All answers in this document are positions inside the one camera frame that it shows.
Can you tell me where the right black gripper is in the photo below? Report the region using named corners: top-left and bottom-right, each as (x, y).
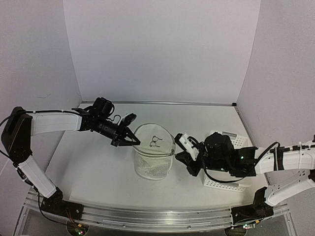
top-left (177, 143), bottom-right (230, 177)

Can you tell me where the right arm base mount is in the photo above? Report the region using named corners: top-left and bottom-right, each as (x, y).
top-left (231, 187), bottom-right (274, 226)

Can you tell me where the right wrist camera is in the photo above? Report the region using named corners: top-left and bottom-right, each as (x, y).
top-left (175, 133), bottom-right (199, 161)

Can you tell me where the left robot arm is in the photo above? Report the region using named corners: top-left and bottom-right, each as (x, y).
top-left (0, 97), bottom-right (141, 215)

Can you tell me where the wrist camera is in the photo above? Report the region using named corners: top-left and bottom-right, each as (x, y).
top-left (120, 113), bottom-right (137, 126)
top-left (175, 133), bottom-right (199, 161)

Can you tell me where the white mesh laundry bag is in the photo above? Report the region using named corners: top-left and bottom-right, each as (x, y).
top-left (133, 123), bottom-right (176, 180)

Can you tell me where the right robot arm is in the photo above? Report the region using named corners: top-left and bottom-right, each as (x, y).
top-left (175, 132), bottom-right (315, 218)

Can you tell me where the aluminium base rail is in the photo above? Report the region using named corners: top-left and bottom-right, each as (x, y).
top-left (24, 189), bottom-right (288, 233)

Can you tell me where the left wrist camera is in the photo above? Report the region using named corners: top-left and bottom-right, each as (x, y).
top-left (120, 113), bottom-right (137, 126)

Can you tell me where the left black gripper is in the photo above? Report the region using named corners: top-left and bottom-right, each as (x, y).
top-left (95, 117), bottom-right (140, 147)

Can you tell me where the white plastic basket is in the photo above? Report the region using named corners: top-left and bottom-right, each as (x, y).
top-left (201, 131), bottom-right (255, 192)

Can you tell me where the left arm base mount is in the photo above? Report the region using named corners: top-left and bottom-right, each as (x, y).
top-left (40, 187), bottom-right (84, 220)

